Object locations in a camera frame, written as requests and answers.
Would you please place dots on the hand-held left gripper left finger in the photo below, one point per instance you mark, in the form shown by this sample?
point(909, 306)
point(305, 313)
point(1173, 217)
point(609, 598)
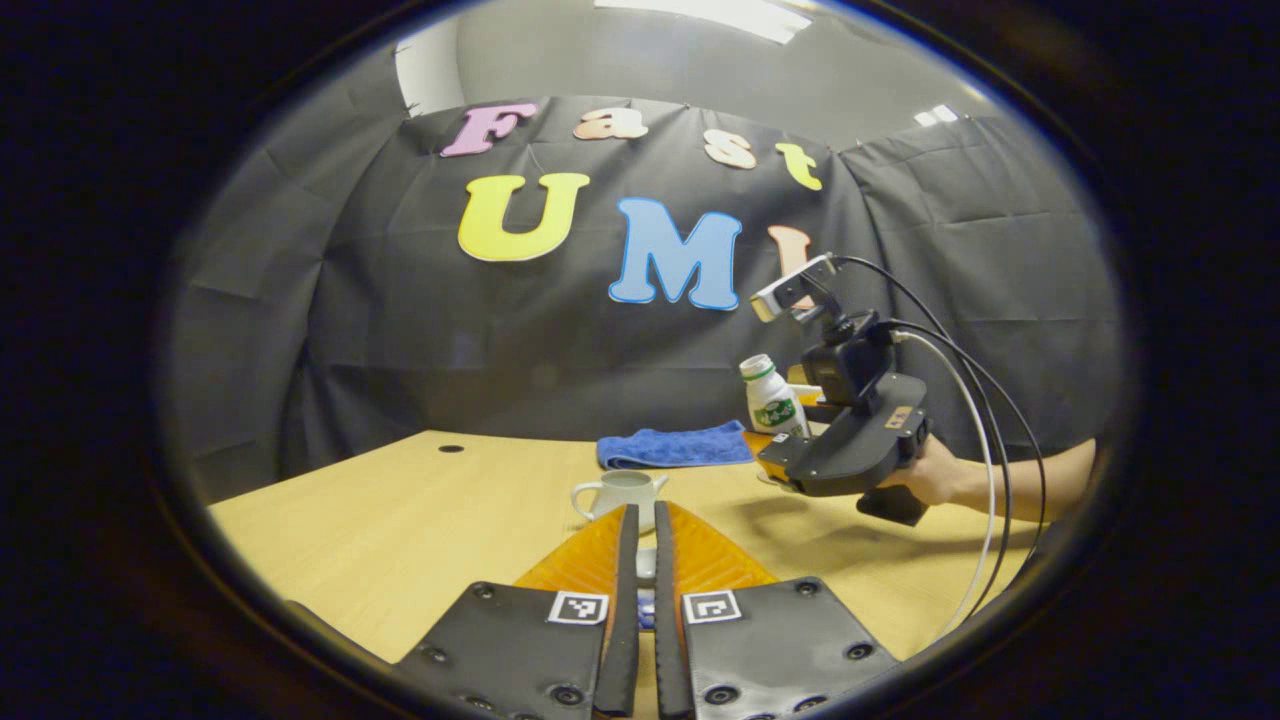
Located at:
point(628, 640)

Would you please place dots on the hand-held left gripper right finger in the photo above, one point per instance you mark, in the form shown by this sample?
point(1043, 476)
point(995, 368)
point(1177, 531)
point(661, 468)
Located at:
point(667, 650)

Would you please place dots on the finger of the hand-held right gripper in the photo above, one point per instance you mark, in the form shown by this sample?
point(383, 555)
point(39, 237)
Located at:
point(757, 442)

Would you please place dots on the white water bottle green label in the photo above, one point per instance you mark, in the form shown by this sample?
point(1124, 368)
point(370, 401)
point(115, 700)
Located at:
point(772, 405)

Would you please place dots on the white teacup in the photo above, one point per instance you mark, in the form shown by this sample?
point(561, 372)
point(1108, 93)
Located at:
point(615, 492)

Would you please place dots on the blue towel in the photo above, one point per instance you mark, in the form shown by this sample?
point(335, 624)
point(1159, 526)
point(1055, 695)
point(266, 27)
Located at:
point(675, 447)

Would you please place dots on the black backdrop cloth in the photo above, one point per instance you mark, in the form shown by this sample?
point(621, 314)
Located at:
point(450, 340)

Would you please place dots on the small ceiling light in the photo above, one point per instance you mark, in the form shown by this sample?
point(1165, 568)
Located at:
point(936, 114)

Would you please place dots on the ceiling light panel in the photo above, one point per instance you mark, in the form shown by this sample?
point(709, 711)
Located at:
point(720, 15)

